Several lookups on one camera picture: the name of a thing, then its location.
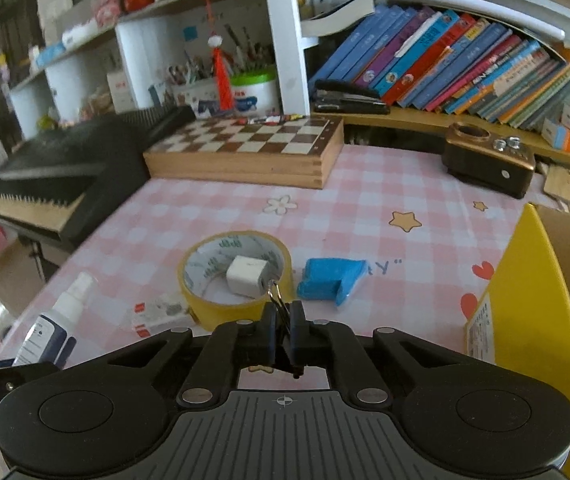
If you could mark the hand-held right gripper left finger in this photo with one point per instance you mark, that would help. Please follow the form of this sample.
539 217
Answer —
269 340

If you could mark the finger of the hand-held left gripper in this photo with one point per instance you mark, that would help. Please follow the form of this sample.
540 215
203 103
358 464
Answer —
35 371

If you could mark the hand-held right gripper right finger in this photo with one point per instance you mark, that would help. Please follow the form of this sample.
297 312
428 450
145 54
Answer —
299 340

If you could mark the black binder clip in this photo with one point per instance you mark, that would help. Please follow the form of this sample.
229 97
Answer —
287 345

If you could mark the white spray bottle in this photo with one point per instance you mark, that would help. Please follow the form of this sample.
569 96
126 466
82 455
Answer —
45 335

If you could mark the blue plastic packet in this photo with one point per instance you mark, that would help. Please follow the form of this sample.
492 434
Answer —
322 277

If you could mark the white charger plug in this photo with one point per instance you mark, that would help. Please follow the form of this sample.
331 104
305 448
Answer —
245 275

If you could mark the yellow tape roll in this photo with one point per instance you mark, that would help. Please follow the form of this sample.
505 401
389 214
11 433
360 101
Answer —
200 305

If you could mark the small red white packet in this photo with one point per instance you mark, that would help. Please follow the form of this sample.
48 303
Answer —
157 312

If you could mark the yellow cardboard box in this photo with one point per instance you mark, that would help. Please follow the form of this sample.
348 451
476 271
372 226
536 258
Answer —
520 320

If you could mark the pink checked desktop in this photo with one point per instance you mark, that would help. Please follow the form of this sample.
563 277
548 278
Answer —
365 220

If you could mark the wooden chess board box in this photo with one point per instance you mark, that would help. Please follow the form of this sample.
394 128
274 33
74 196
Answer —
245 165

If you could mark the black electronic keyboard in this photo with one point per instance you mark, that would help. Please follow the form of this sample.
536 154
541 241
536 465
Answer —
65 175

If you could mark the colourful sticker strip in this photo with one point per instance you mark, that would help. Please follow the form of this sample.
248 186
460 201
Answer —
270 120

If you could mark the black stapler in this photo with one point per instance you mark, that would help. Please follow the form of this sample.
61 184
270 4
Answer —
350 97

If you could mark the white tub green lid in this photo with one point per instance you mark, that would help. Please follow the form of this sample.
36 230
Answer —
255 92

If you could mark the brown retro radio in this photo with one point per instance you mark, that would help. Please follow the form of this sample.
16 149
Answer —
490 165

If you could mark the patterned pen holder with pens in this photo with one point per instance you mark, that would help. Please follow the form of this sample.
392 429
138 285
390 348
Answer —
192 87

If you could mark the red tassel ornament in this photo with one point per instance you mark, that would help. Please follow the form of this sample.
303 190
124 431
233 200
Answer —
222 75

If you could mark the white box red label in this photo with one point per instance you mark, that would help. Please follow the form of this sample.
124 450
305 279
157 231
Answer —
122 90

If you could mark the white wooden bookshelf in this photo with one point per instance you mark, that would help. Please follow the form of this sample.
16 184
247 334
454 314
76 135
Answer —
285 35

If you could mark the row of thin colourful books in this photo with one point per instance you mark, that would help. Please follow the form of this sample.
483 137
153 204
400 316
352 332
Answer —
440 60

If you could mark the blue tissue packet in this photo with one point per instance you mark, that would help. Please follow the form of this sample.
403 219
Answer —
51 55

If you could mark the thick black-cover book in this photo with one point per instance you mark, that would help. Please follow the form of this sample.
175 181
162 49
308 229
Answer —
337 15

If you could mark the white tissue packet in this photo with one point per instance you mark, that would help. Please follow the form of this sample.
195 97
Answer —
79 35

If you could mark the small pink box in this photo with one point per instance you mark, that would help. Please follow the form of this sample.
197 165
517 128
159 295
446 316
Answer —
107 7

